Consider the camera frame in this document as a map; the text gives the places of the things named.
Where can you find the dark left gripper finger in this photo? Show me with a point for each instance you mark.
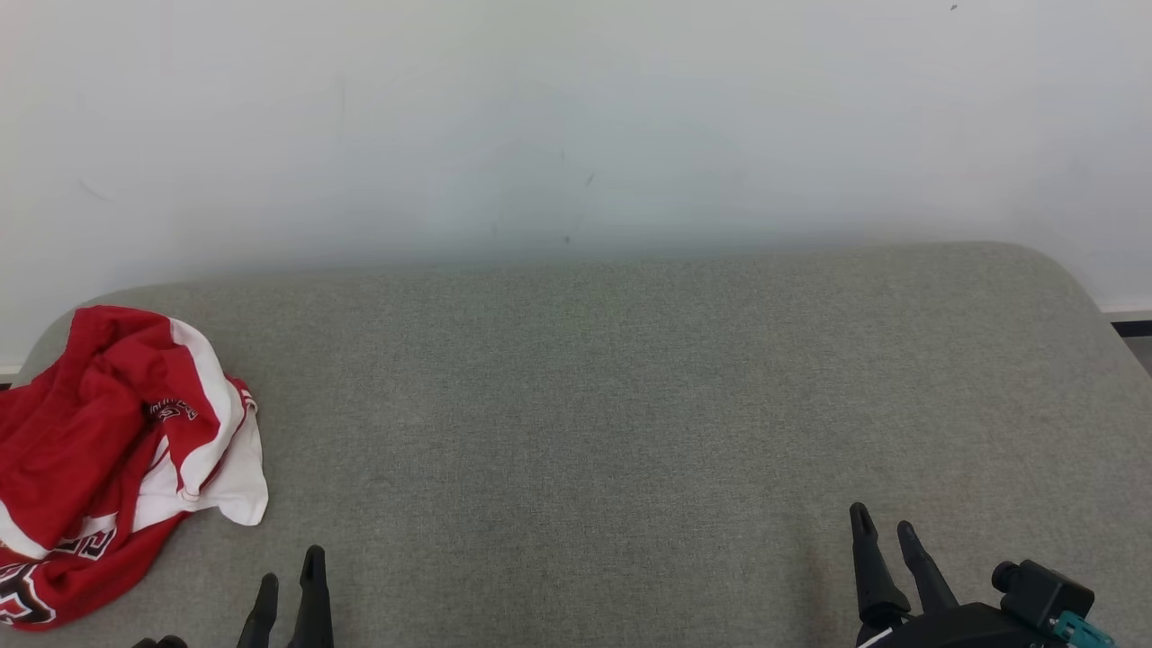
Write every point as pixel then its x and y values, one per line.
pixel 261 616
pixel 313 603

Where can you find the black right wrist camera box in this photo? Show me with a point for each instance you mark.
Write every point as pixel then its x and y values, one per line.
pixel 1044 594

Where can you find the dark wall baseboard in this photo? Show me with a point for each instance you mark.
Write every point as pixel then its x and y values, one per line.
pixel 1132 326

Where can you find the teal right camera connector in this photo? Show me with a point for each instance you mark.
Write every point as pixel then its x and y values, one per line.
pixel 1080 632

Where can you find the red jersey with white sleeves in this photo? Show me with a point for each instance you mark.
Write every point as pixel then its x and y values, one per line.
pixel 54 589

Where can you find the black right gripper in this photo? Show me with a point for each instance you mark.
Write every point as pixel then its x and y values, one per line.
pixel 963 630

